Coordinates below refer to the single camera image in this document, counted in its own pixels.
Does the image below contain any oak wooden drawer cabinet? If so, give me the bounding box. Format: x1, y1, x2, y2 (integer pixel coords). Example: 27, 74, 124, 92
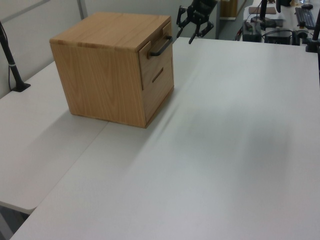
49, 11, 175, 130

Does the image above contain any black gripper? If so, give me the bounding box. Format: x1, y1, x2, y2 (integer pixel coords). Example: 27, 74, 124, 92
175, 0, 219, 46

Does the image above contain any wooden drawer with slot grip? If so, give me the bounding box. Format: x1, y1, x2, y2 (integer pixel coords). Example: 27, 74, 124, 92
142, 56, 175, 126

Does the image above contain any grey partition frame post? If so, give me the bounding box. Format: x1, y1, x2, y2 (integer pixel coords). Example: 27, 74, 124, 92
76, 0, 89, 21

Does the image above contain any black box device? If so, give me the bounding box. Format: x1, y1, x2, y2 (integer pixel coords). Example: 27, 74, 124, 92
242, 21, 263, 42

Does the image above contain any black pole with table clamp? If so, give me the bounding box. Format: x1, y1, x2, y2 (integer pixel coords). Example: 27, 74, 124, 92
304, 0, 320, 53

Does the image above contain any black monitor stand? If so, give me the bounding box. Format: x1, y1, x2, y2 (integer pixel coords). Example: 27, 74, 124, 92
250, 0, 277, 26

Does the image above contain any black computer keyboard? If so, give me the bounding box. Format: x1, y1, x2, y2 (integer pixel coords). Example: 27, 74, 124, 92
294, 6, 317, 30

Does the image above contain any black bar drawer handle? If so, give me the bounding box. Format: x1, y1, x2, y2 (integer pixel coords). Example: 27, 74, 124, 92
148, 35, 173, 57

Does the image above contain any wooden drawer with bar handle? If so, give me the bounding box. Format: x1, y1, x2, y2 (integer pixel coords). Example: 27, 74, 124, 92
138, 21, 174, 91

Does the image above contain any brown desk mat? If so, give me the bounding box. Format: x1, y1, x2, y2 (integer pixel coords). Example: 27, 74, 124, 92
248, 6, 278, 15

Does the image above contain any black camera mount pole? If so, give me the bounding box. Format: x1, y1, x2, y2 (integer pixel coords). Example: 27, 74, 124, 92
0, 21, 32, 93

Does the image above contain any light wooden office cabinet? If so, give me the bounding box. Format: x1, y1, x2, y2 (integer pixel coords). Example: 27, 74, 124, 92
219, 0, 239, 21

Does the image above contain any black desktop computer unit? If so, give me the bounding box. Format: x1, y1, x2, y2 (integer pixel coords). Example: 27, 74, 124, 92
264, 29, 294, 45

